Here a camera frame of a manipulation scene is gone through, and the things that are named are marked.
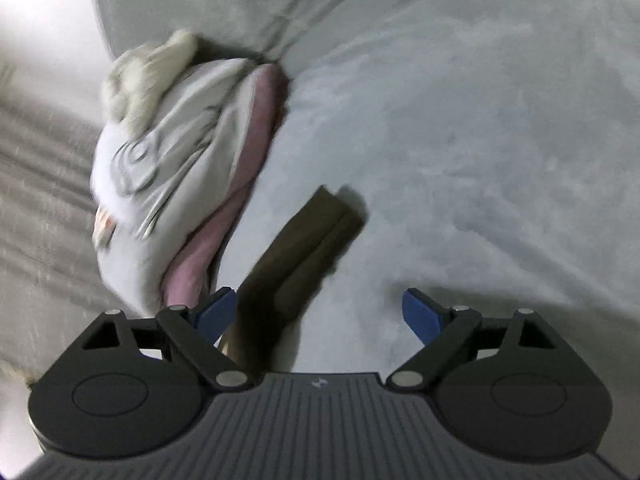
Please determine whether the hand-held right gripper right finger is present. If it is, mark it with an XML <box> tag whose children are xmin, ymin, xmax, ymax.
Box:
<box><xmin>386</xmin><ymin>287</ymin><xmax>557</xmax><ymax>393</ymax></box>

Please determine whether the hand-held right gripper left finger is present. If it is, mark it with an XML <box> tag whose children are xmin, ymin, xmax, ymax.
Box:
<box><xmin>80</xmin><ymin>286</ymin><xmax>255</xmax><ymax>392</ymax></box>

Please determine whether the dark brown garment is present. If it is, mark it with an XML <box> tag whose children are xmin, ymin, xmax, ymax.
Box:
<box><xmin>220</xmin><ymin>186</ymin><xmax>365</xmax><ymax>374</ymax></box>

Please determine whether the pink garment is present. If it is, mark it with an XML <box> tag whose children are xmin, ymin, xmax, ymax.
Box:
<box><xmin>159</xmin><ymin>63</ymin><xmax>291</xmax><ymax>311</ymax></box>

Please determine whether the white printed garment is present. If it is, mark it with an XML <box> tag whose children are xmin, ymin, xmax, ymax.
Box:
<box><xmin>90</xmin><ymin>57</ymin><xmax>265</xmax><ymax>317</ymax></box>

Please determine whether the grey blanket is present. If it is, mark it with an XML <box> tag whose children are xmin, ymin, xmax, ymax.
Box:
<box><xmin>86</xmin><ymin>0</ymin><xmax>640</xmax><ymax>376</ymax></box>

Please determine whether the cream fluffy garment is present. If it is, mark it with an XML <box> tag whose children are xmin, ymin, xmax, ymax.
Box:
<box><xmin>100</xmin><ymin>29</ymin><xmax>203</xmax><ymax>136</ymax></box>

